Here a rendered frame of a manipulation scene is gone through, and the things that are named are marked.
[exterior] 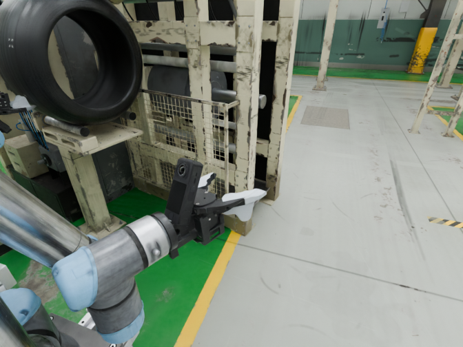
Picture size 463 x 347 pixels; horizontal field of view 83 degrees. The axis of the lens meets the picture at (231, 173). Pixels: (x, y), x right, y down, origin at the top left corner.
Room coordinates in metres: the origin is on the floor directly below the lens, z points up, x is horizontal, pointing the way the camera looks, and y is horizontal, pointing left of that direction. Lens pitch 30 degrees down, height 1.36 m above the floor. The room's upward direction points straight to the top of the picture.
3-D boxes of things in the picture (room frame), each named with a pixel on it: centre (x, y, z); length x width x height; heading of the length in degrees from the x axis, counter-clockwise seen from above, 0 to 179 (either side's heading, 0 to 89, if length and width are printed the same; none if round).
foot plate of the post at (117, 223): (1.50, 1.00, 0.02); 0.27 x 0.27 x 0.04; 58
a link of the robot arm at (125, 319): (0.28, 0.20, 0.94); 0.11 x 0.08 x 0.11; 45
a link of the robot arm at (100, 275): (0.26, 0.19, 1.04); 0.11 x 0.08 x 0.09; 135
